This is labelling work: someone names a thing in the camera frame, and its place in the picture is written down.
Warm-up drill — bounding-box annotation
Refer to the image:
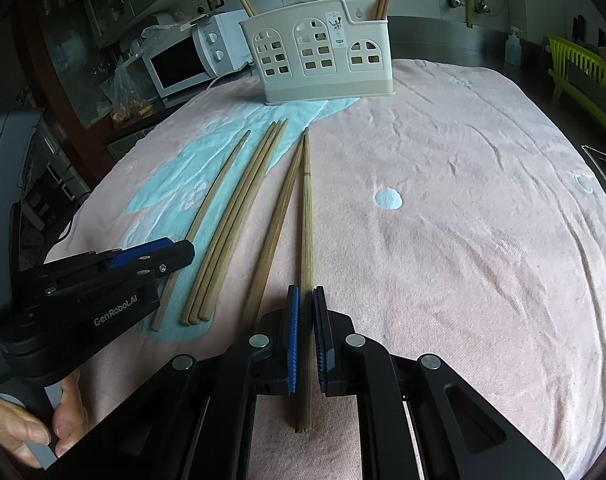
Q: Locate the green plastic dish rack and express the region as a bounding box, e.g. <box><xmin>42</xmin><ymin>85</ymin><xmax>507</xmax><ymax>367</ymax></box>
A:
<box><xmin>548</xmin><ymin>35</ymin><xmax>606</xmax><ymax>133</ymax></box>

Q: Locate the pile of wooden chopsticks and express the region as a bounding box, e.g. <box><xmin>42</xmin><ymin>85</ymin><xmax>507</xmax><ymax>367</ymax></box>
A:
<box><xmin>150</xmin><ymin>117</ymin><xmax>306</xmax><ymax>333</ymax></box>

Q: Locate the grey appliance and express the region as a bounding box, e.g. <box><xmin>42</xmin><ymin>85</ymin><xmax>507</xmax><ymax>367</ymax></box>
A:
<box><xmin>20</xmin><ymin>105</ymin><xmax>91</xmax><ymax>241</ymax></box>

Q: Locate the cream plastic utensil holder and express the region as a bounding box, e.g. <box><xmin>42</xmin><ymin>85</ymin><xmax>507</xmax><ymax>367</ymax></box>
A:
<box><xmin>239</xmin><ymin>0</ymin><xmax>396</xmax><ymax>107</ymax></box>

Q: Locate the pink flowered towel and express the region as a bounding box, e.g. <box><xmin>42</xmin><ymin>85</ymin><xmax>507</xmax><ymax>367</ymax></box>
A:
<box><xmin>46</xmin><ymin>57</ymin><xmax>606</xmax><ymax>480</ymax></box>

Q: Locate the person's left hand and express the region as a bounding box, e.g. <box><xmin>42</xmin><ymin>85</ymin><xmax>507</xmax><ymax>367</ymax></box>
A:
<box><xmin>0</xmin><ymin>370</ymin><xmax>90</xmax><ymax>469</ymax></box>

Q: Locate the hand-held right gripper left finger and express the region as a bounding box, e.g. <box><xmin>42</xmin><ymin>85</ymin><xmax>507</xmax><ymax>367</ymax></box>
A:
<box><xmin>43</xmin><ymin>285</ymin><xmax>301</xmax><ymax>480</ymax></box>

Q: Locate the plastic wrapped white appliance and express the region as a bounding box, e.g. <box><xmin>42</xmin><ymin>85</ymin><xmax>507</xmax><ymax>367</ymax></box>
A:
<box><xmin>143</xmin><ymin>10</ymin><xmax>219</xmax><ymax>43</ymax></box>

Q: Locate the white microwave oven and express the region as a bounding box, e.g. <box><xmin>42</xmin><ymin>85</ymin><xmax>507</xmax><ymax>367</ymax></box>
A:
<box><xmin>142</xmin><ymin>10</ymin><xmax>254</xmax><ymax>98</ymax></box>

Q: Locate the green base cabinet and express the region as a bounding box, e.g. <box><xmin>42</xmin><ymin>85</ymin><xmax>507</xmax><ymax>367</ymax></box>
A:
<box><xmin>106</xmin><ymin>127</ymin><xmax>156</xmax><ymax>161</ymax></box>

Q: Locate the white microwave power cable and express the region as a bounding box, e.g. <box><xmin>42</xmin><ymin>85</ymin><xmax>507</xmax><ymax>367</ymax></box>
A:
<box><xmin>205</xmin><ymin>62</ymin><xmax>256</xmax><ymax>91</ymax></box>

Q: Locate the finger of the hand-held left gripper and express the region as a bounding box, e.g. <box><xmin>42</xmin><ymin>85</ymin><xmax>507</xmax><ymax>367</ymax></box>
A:
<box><xmin>33</xmin><ymin>240</ymin><xmax>196</xmax><ymax>296</ymax></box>
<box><xmin>46</xmin><ymin>239</ymin><xmax>175</xmax><ymax>273</ymax></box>

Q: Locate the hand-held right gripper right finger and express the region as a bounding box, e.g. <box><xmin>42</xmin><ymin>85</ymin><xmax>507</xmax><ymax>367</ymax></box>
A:
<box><xmin>312</xmin><ymin>285</ymin><xmax>566</xmax><ymax>480</ymax></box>

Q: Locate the clear plastic bag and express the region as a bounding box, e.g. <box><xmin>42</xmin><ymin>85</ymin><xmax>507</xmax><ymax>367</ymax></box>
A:
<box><xmin>100</xmin><ymin>25</ymin><xmax>179</xmax><ymax>126</ymax></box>

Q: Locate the clear soap dispenser bottle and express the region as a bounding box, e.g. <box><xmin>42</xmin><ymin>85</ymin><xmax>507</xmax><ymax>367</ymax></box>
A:
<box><xmin>503</xmin><ymin>27</ymin><xmax>526</xmax><ymax>67</ymax></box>

